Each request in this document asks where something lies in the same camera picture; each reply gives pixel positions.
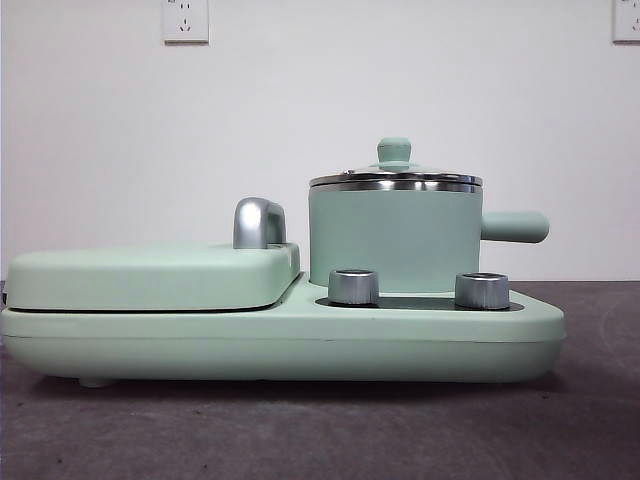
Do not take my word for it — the silver control knob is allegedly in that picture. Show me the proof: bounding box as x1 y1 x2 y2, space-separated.
453 271 511 309
327 268 380 306

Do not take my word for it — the green breakfast machine base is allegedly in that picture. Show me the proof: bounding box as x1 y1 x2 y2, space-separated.
0 272 567 389

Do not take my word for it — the green steamer pot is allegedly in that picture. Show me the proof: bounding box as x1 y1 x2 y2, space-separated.
308 174 551 296

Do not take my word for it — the green griddle cover silver handle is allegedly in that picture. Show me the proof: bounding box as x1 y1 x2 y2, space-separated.
5 197 301 312

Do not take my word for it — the white wall outlet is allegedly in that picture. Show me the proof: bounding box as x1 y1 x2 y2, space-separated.
162 0 210 46
612 0 640 45

